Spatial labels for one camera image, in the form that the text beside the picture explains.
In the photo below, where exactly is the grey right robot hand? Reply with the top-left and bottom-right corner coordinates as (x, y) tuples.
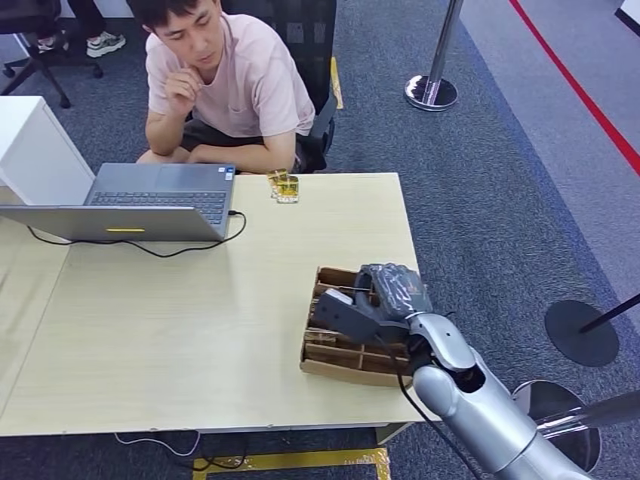
(310, 262), (434, 346)

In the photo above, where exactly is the person's right hand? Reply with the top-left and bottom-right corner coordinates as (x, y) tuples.
(164, 66), (205, 121)

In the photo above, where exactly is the person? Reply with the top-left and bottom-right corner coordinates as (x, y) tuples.
(35, 0), (128, 60)
(127, 0), (317, 175)

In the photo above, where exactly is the wooden slotted card holder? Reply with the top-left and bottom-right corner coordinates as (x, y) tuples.
(300, 266), (416, 389)

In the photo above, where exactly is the grey laptop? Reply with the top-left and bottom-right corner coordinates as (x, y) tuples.
(0, 162), (236, 244)

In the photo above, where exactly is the white table leg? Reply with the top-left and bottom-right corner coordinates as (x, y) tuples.
(374, 422), (415, 446)

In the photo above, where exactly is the black office chair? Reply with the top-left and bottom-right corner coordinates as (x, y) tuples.
(221, 0), (339, 175)
(0, 0), (104, 110)

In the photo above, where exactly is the white cabinet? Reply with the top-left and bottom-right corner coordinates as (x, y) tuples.
(0, 95), (96, 207)

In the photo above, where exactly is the long yellow floor tape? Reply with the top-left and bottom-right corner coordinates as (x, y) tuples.
(192, 447), (392, 480)

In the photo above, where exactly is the white sign board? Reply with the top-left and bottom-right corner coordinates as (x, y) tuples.
(614, 0), (640, 39)

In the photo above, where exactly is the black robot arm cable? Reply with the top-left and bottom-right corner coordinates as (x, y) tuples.
(393, 337), (484, 480)

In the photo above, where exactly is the black laptop cable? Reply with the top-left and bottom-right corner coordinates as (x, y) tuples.
(26, 209), (248, 260)

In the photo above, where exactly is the chrome stanchion post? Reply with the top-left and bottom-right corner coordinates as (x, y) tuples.
(512, 379), (640, 474)
(404, 0), (464, 113)

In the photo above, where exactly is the black stanchion post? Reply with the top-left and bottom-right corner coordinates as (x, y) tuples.
(543, 291), (640, 369)

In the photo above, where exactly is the black floor cable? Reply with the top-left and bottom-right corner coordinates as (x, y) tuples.
(198, 449), (250, 474)

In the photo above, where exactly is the white floor cable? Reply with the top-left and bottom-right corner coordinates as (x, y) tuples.
(113, 431), (202, 460)

